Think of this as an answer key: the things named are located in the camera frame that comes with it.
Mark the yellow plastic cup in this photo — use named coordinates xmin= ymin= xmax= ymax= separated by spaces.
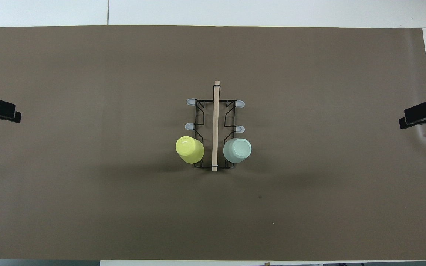
xmin=175 ymin=136 xmax=205 ymax=164

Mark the black wire cup rack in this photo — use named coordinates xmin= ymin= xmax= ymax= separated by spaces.
xmin=186 ymin=80 xmax=246 ymax=172

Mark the pale green plastic cup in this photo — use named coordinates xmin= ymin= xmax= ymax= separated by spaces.
xmin=223 ymin=138 xmax=252 ymax=164

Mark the brown table mat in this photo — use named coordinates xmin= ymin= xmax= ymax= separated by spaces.
xmin=0 ymin=25 xmax=426 ymax=261

